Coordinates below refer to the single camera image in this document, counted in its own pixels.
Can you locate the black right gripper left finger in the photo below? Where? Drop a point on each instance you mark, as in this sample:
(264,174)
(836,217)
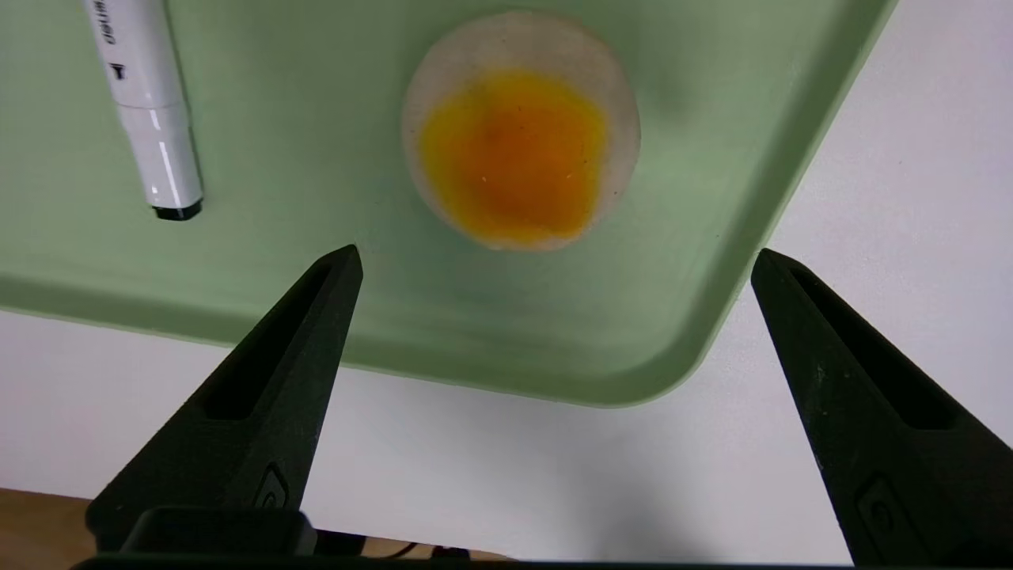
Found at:
(301,412)

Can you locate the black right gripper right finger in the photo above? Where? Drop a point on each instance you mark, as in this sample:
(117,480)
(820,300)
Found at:
(870,443)

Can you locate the white orange toy egg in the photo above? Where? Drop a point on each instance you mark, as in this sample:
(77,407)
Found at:
(514,150)

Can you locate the white marker pen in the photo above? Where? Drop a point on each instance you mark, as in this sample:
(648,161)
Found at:
(150,103)

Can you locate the green plastic tray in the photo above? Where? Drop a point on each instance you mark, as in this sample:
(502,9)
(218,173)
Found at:
(316,198)

